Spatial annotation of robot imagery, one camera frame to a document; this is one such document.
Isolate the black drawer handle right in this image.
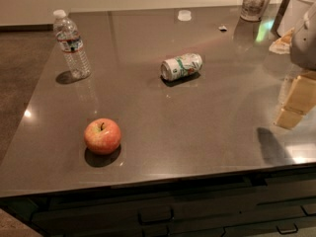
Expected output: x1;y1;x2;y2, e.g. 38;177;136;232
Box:
276;223;298;235

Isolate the clear plastic water bottle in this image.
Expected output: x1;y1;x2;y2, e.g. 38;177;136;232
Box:
53;10;91;80

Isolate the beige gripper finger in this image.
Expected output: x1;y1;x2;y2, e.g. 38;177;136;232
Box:
283;75;316;115
274;108;304;129

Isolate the white bottle cap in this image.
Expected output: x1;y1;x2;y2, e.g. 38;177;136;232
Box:
178;10;192;22

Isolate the white green 7up can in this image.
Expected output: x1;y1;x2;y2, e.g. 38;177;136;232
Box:
161;53;203;82

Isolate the dark upright board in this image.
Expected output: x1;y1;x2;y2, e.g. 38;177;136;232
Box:
271;0;290;35

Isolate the black drawer handle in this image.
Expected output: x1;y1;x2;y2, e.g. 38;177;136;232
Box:
137;205;174;225
276;223;298;235

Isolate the black drawer handle left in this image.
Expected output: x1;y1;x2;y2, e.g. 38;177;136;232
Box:
137;205;174;225

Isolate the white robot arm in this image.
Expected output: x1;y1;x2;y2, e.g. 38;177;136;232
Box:
275;4;316;129

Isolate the dark drawer cabinet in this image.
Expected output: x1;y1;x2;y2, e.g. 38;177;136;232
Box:
1;164;316;237

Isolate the large white labelled jug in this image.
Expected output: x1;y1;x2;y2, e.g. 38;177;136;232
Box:
240;0;271;22

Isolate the red yellow apple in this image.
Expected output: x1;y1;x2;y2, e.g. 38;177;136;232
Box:
84;118;121;155

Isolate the small crumpled wrapper scrap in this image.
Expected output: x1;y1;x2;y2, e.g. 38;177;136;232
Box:
219;26;227;32

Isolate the white cup with lid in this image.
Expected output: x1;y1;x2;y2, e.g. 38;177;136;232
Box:
277;0;316;36

